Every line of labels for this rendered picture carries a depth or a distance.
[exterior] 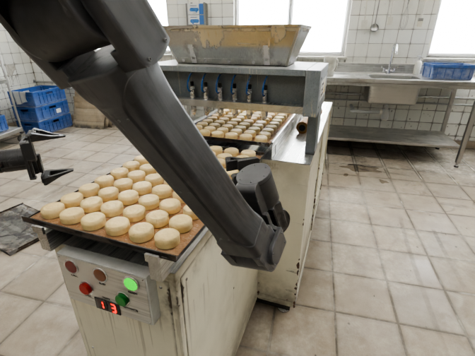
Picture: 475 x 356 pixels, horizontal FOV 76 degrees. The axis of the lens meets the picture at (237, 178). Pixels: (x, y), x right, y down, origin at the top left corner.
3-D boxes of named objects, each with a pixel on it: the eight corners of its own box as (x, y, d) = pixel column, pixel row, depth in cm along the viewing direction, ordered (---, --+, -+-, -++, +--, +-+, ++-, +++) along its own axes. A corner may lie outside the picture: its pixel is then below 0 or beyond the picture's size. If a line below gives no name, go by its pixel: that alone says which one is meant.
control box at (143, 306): (80, 288, 78) (67, 244, 72) (162, 314, 71) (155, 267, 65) (68, 299, 75) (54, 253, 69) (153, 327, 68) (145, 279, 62)
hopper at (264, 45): (191, 59, 148) (189, 27, 142) (309, 62, 131) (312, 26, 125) (158, 64, 123) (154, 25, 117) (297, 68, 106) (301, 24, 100)
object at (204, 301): (197, 292, 169) (186, 135, 131) (257, 309, 158) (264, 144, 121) (109, 435, 109) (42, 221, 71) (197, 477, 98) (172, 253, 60)
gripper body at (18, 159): (41, 171, 85) (9, 175, 82) (31, 135, 81) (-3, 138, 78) (38, 179, 79) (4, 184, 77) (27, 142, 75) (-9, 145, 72)
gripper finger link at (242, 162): (242, 145, 67) (263, 159, 59) (242, 175, 70) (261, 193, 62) (213, 150, 64) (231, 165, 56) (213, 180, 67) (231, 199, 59)
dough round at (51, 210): (71, 209, 74) (68, 202, 73) (56, 220, 70) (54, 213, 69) (52, 208, 75) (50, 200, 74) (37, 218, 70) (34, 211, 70)
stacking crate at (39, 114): (49, 111, 483) (45, 98, 474) (70, 112, 474) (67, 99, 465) (15, 120, 430) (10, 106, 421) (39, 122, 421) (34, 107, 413)
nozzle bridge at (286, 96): (183, 126, 166) (178, 58, 152) (319, 139, 145) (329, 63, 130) (148, 144, 138) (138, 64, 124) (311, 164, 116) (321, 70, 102)
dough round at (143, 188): (153, 193, 82) (153, 186, 81) (133, 197, 80) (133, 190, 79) (150, 186, 86) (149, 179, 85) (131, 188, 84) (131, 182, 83)
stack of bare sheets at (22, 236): (68, 225, 228) (67, 222, 227) (10, 256, 197) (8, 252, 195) (23, 205, 255) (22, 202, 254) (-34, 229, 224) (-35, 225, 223)
